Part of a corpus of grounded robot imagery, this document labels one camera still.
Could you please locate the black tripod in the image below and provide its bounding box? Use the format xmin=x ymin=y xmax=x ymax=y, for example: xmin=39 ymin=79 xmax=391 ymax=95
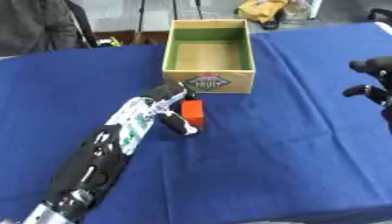
xmin=133 ymin=0 xmax=206 ymax=46

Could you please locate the orange rectangular block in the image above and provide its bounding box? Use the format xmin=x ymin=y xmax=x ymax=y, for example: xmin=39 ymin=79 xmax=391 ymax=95
xmin=178 ymin=99 xmax=207 ymax=130

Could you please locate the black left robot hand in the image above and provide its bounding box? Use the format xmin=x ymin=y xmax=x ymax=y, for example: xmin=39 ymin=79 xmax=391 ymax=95
xmin=141 ymin=82 xmax=201 ymax=137

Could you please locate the tan cardboard box green inside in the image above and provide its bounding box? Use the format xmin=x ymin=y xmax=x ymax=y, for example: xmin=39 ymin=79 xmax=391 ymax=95
xmin=160 ymin=18 xmax=257 ymax=95

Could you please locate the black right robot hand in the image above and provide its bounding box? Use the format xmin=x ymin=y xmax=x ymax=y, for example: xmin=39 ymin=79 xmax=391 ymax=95
xmin=341 ymin=56 xmax=392 ymax=108

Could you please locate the person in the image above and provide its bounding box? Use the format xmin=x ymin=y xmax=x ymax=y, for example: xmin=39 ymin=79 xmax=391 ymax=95
xmin=0 ymin=0 xmax=98 ymax=58

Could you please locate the yellow bag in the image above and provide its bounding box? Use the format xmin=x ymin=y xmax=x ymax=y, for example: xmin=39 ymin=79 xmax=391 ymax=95
xmin=234 ymin=0 xmax=291 ymax=30

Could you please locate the black chair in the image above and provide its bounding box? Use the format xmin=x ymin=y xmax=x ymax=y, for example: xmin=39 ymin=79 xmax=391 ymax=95
xmin=366 ymin=8 xmax=392 ymax=25

